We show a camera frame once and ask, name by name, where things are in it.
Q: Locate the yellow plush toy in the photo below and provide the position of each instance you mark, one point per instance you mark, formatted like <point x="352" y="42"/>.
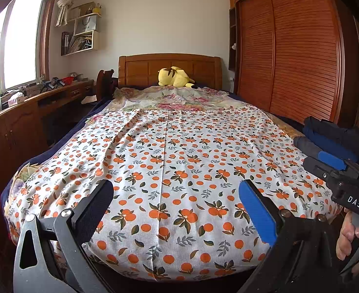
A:
<point x="173" y="76"/>

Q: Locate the window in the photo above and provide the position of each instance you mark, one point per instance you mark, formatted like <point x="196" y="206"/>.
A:
<point x="23" y="39"/>

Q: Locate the orange fruit print bed sheet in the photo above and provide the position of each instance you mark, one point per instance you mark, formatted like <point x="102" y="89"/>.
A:
<point x="173" y="174"/>

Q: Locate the tied beige curtain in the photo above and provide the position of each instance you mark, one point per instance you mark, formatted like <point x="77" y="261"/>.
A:
<point x="64" y="6"/>

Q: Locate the wooden chair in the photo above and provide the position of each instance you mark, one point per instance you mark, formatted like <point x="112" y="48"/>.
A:
<point x="102" y="82"/>

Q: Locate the wooden bed headboard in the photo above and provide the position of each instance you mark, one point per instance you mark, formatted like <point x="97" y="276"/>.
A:
<point x="136" y="68"/>

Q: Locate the white paper bag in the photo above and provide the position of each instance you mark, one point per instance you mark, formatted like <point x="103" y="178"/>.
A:
<point x="86" y="26"/>

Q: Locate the black binders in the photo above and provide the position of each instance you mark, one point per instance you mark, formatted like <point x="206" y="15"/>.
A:
<point x="65" y="44"/>

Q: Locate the black double-breasted coat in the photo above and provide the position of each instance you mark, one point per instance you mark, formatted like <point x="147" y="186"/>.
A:
<point x="350" y="137"/>

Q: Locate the person's right hand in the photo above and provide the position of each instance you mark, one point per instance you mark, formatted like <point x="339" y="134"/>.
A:
<point x="344" y="238"/>

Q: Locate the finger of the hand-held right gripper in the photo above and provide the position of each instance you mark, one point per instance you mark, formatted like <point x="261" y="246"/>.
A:
<point x="332" y="160"/>
<point x="323" y="171"/>

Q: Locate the folded grey clothes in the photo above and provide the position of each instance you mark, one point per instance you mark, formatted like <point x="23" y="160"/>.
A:
<point x="306" y="146"/>

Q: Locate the wooden slatted wardrobe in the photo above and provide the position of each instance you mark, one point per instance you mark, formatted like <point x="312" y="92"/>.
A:
<point x="295" y="61"/>

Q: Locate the wooden desk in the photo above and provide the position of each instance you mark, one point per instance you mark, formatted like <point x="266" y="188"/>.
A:
<point x="14" y="134"/>

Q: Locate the folded blue clothes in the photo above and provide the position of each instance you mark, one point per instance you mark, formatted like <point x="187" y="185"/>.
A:
<point x="315" y="135"/>

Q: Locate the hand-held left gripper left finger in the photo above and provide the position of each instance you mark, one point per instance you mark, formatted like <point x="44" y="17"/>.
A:
<point x="97" y="207"/>

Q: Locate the black desk gadget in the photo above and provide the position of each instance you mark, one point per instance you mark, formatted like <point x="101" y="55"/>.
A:
<point x="49" y="84"/>

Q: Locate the tissue box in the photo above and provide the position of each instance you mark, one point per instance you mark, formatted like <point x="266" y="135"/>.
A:
<point x="16" y="99"/>

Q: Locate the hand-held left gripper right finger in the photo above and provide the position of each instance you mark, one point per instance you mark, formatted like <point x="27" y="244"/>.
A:
<point x="255" y="213"/>

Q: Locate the cream wall shelf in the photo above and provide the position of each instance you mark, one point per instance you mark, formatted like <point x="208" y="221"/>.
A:
<point x="95" y="41"/>

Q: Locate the pink floral blanket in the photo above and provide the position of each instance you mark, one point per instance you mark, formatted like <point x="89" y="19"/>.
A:
<point x="179" y="99"/>

